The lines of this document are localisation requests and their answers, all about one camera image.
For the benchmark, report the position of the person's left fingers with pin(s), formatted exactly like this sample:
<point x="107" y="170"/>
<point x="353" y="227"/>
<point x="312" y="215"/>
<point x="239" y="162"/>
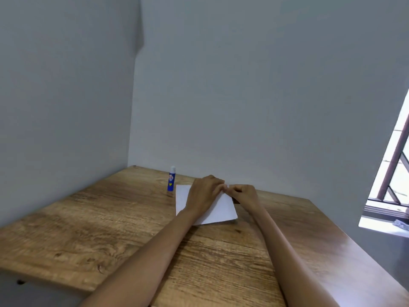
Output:
<point x="219" y="183"/>

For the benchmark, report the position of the white paper sheet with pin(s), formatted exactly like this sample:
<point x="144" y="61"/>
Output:
<point x="220" y="209"/>

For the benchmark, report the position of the blue glue stick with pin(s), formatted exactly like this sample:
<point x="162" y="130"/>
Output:
<point x="171" y="179"/>

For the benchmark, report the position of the person's right fingers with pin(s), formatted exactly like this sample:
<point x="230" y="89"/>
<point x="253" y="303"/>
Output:
<point x="232" y="190"/>

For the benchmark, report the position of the person's left hand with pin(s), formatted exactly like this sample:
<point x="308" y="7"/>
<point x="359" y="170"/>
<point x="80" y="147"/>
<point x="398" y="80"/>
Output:
<point x="202" y="192"/>

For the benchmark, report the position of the window with brown metal grille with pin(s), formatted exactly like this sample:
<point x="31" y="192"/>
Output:
<point x="388" y="175"/>

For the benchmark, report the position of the person's left forearm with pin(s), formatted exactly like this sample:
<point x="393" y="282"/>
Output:
<point x="140" y="258"/>

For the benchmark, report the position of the person's right hand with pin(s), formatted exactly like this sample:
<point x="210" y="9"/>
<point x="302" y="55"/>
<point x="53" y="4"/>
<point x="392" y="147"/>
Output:
<point x="246" y="195"/>

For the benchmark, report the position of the person's right forearm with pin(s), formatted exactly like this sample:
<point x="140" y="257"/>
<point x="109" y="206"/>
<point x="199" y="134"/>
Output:
<point x="287" y="262"/>

